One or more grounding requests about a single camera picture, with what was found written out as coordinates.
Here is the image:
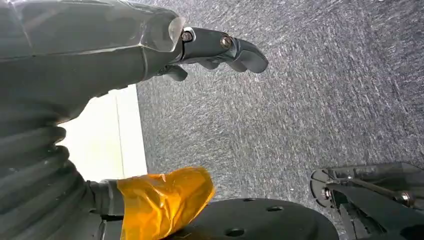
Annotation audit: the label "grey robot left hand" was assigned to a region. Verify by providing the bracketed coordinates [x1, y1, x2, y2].
[0, 0, 270, 240]

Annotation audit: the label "white desk panel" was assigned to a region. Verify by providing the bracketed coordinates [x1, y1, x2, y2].
[56, 84, 149, 184]

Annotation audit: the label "black robot foot with holes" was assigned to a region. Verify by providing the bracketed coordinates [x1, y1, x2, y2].
[168, 197, 341, 240]

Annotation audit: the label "black robot foot bracket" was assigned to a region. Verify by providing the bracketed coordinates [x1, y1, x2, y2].
[309, 161, 424, 240]

